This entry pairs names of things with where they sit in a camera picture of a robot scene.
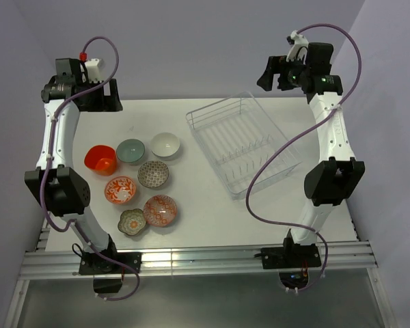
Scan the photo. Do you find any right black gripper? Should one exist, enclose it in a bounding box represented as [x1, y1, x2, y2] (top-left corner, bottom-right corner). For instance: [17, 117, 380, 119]
[256, 53, 310, 92]

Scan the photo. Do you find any grey-green ceramic bowl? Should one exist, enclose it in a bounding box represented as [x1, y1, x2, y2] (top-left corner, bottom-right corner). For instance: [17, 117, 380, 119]
[116, 139, 146, 164]

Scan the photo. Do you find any orange floral ceramic bowl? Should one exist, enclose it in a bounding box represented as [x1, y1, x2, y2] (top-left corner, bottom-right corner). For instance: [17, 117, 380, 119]
[104, 176, 137, 204]

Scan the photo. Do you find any brown patterned ceramic bowl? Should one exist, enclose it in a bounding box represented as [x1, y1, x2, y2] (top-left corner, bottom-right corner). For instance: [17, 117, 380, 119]
[137, 161, 169, 189]

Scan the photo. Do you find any orange geometric blue bowl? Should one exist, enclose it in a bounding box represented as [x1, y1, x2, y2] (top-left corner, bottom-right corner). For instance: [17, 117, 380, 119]
[143, 195, 178, 227]

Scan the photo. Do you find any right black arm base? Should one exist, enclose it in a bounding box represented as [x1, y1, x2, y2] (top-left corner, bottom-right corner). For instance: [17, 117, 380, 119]
[254, 246, 322, 289]

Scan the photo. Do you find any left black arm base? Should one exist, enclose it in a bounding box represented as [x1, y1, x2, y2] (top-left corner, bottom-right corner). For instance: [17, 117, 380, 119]
[79, 252, 141, 295]

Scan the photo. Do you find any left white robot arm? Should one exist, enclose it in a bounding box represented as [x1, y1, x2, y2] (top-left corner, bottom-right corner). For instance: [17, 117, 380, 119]
[24, 55, 123, 273]

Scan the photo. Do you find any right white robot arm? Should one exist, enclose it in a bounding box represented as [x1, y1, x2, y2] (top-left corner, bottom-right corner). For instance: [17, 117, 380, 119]
[257, 42, 365, 267]

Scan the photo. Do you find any orange plastic cup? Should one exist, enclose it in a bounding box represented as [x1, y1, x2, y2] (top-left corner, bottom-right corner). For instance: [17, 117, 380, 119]
[84, 145, 117, 176]

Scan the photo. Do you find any white ceramic bowl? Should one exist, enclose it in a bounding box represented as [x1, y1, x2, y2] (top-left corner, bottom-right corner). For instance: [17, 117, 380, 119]
[150, 133, 180, 157]

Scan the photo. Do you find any green flower-shaped bowl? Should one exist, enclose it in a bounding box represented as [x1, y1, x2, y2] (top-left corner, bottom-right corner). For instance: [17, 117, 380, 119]
[118, 208, 147, 236]

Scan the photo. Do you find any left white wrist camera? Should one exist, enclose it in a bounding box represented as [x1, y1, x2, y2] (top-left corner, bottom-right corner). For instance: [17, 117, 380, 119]
[79, 52, 105, 83]

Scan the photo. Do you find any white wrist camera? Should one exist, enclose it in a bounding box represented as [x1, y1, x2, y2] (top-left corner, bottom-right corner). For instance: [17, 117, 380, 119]
[286, 30, 309, 62]
[79, 52, 105, 83]

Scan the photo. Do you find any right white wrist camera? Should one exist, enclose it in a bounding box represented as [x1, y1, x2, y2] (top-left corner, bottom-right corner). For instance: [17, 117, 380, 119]
[286, 30, 309, 62]

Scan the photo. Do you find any white wire dish rack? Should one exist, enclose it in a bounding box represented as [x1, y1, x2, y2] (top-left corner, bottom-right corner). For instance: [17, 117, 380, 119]
[186, 92, 288, 200]

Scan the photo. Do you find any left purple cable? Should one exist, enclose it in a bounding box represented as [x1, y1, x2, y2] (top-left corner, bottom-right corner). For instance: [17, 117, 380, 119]
[40, 36, 141, 302]

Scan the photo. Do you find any purple cable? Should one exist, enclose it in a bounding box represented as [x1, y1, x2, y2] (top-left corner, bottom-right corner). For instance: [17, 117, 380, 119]
[40, 36, 141, 302]
[245, 23, 363, 293]

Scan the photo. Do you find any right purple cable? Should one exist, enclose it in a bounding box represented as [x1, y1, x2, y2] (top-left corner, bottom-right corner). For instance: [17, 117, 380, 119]
[245, 23, 363, 293]

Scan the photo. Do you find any aluminium frame rail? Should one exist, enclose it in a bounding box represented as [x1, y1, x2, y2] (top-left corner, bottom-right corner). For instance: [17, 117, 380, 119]
[5, 213, 398, 327]

